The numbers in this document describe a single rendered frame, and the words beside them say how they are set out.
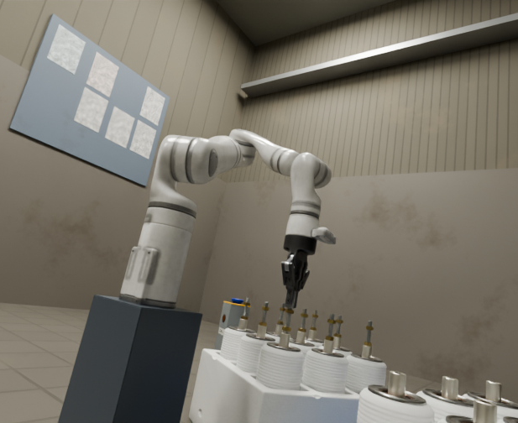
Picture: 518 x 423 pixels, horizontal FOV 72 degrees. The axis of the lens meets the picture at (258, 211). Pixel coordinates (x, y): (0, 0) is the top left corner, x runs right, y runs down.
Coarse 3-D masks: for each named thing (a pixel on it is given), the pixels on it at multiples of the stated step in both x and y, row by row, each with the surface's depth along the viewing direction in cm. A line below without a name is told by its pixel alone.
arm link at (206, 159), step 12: (192, 144) 67; (204, 144) 67; (216, 144) 72; (228, 144) 84; (192, 156) 66; (204, 156) 66; (216, 156) 71; (228, 156) 82; (192, 168) 66; (204, 168) 67; (216, 168) 72; (228, 168) 86; (192, 180) 69; (204, 180) 69
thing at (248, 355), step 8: (240, 344) 87; (248, 344) 84; (256, 344) 83; (240, 352) 85; (248, 352) 83; (256, 352) 83; (240, 360) 84; (248, 360) 83; (256, 360) 82; (240, 368) 83; (248, 368) 82; (256, 368) 82
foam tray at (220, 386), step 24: (216, 360) 90; (216, 384) 86; (240, 384) 75; (192, 408) 95; (216, 408) 82; (240, 408) 72; (264, 408) 66; (288, 408) 68; (312, 408) 70; (336, 408) 72
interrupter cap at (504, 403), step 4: (468, 392) 61; (472, 392) 62; (472, 396) 59; (476, 396) 58; (480, 396) 61; (484, 396) 61; (488, 400) 57; (504, 400) 60; (508, 400) 60; (496, 404) 56; (500, 404) 56; (504, 404) 57; (508, 404) 58; (512, 404) 58; (516, 404) 58; (512, 408) 56; (516, 408) 56
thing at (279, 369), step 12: (264, 348) 76; (276, 348) 74; (264, 360) 74; (276, 360) 73; (288, 360) 73; (300, 360) 74; (264, 372) 73; (276, 372) 72; (288, 372) 72; (300, 372) 74; (264, 384) 72; (276, 384) 72; (288, 384) 72; (300, 384) 75
